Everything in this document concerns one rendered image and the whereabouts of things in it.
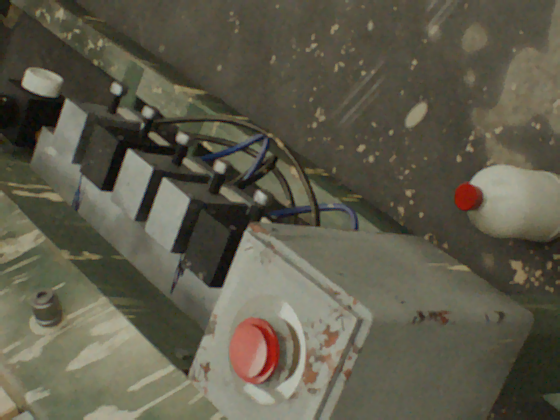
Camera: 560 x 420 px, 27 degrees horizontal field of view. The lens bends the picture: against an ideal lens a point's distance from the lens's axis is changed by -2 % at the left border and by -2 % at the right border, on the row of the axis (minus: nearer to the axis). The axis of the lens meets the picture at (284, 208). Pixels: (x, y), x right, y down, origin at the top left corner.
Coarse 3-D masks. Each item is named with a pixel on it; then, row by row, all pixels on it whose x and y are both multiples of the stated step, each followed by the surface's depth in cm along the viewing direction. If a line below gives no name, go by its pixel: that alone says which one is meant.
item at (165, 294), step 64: (0, 128) 132; (64, 128) 120; (128, 128) 121; (256, 128) 124; (64, 192) 123; (128, 192) 111; (192, 192) 107; (256, 192) 104; (64, 256) 110; (128, 256) 115; (192, 256) 104; (128, 320) 102; (192, 320) 107
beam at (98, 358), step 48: (0, 192) 119; (0, 240) 113; (0, 288) 107; (48, 288) 107; (0, 336) 102; (48, 336) 102; (96, 336) 101; (0, 384) 102; (48, 384) 97; (96, 384) 97; (144, 384) 96; (192, 384) 96
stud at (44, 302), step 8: (32, 296) 102; (40, 296) 102; (48, 296) 101; (56, 296) 101; (32, 304) 101; (40, 304) 101; (48, 304) 101; (56, 304) 101; (40, 312) 101; (48, 312) 101; (56, 312) 102; (40, 320) 102; (48, 320) 102; (56, 320) 102
